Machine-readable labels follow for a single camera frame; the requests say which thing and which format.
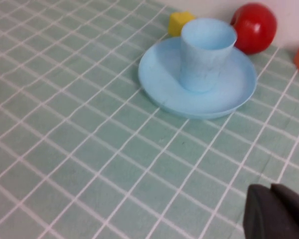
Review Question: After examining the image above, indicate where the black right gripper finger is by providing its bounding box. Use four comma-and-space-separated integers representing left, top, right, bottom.
242, 183, 299, 239

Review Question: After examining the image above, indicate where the light blue plastic cup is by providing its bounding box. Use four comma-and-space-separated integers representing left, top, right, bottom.
180, 17, 238, 94

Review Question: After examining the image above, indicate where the light blue plastic plate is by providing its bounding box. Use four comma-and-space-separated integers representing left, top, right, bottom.
138, 36, 258, 120

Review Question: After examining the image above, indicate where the red toy apple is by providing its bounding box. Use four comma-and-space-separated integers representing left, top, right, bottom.
230, 2, 278, 55

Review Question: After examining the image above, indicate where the green checkered tablecloth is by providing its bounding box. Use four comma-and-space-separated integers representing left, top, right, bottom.
0, 0, 299, 239

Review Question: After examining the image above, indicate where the yellow foam cube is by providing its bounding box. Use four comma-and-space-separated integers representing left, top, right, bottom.
167, 10, 196, 37

